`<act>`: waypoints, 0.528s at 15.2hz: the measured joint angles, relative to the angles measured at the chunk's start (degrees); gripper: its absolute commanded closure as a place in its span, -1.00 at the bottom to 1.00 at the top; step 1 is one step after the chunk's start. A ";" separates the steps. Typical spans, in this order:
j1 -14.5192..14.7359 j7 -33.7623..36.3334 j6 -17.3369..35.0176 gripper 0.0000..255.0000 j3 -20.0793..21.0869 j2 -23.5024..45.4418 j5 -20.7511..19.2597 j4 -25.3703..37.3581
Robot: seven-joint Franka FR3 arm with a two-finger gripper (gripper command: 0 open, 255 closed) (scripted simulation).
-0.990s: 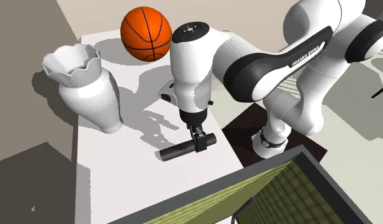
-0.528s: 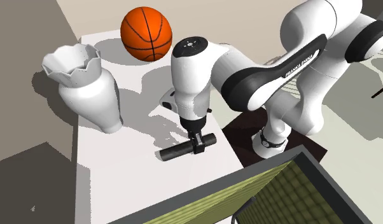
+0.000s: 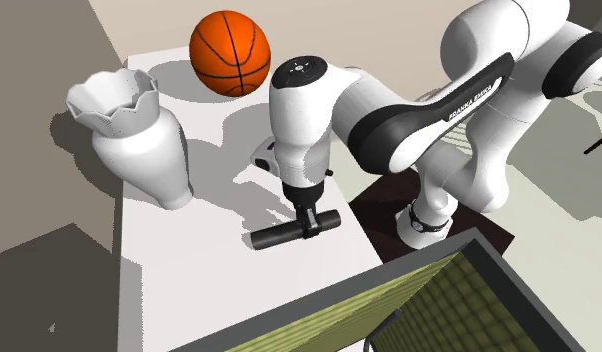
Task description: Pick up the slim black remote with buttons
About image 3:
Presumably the white vase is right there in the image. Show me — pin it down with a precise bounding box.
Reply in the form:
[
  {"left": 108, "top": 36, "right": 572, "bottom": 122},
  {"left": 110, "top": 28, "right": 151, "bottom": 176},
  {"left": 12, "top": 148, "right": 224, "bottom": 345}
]
[{"left": 64, "top": 67, "right": 195, "bottom": 212}]

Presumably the white table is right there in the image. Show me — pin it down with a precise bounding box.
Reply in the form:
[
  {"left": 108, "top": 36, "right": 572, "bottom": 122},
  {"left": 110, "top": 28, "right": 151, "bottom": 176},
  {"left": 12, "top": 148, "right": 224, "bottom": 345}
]
[{"left": 116, "top": 45, "right": 386, "bottom": 352}]

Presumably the orange basketball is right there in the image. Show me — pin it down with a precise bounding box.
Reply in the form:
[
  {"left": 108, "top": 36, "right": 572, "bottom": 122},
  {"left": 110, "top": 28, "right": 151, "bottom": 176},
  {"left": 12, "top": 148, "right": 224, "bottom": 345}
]
[{"left": 189, "top": 10, "right": 273, "bottom": 98}]

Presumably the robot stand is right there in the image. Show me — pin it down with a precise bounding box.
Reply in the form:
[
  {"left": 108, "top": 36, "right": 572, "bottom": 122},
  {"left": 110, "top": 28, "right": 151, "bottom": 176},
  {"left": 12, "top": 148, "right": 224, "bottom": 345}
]
[{"left": 348, "top": 167, "right": 516, "bottom": 265}]

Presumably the black cylinder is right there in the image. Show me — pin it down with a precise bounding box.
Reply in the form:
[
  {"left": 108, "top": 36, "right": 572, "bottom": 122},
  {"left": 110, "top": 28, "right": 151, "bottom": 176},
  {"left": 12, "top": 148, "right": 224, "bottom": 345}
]
[{"left": 250, "top": 208, "right": 343, "bottom": 252}]

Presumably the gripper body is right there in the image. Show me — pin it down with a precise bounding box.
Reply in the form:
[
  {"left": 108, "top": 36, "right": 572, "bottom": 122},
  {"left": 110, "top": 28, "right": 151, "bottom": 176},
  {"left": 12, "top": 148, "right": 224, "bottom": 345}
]
[{"left": 282, "top": 180, "right": 327, "bottom": 211}]

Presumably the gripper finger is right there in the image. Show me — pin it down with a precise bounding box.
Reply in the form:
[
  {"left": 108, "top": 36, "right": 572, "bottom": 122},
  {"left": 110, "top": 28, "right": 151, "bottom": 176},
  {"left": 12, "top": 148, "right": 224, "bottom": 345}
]
[{"left": 294, "top": 204, "right": 324, "bottom": 241}]

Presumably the grey frame with green panel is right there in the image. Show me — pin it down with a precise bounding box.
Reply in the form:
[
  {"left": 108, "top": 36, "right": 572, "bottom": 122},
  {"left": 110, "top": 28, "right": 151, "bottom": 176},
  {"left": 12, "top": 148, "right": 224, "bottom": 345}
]
[{"left": 171, "top": 226, "right": 587, "bottom": 352}]

